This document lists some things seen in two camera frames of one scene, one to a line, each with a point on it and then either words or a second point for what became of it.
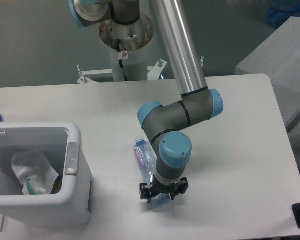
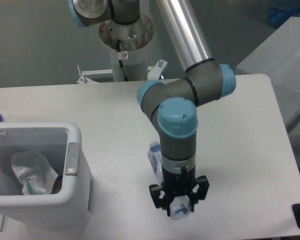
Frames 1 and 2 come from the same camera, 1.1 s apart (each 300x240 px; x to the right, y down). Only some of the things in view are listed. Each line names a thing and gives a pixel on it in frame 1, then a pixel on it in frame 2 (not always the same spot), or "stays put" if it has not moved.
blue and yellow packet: x=57 y=185 stays put
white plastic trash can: x=61 y=143 stays put
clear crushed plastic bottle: x=146 y=158 to x=180 y=208
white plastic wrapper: x=34 y=166 stays put
